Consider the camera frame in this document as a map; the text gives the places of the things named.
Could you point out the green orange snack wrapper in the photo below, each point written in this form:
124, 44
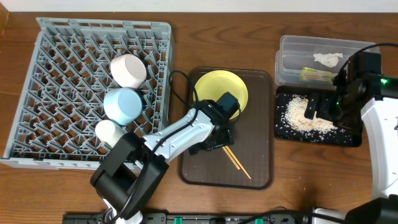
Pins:
308, 74

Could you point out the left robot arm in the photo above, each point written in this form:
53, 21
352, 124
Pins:
132, 171

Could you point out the wooden chopstick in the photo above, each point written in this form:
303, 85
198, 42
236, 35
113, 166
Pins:
241, 166
227, 150

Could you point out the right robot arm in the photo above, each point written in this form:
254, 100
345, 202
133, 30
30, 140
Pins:
370, 103

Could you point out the clear plastic bin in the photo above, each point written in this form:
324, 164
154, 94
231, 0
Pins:
297, 52

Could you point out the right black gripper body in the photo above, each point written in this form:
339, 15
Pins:
319, 101

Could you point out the white cup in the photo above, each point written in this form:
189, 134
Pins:
109, 132

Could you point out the yellow plate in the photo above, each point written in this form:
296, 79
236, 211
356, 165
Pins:
212, 85

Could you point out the white pink bowl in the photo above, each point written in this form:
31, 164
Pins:
128, 71

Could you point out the pile of rice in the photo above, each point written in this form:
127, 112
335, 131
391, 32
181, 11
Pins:
295, 116

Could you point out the light blue bowl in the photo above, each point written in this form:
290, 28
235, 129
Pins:
122, 105

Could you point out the grey plastic dish rack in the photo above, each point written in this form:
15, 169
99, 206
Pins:
68, 76

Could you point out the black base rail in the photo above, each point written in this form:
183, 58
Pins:
161, 218

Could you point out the black waste tray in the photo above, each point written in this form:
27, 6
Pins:
284, 130

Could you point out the white tissue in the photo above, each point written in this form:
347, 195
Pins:
328, 60

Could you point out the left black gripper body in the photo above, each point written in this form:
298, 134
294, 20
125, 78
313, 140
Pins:
208, 145

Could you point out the brown serving tray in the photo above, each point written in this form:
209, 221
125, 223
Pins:
253, 144

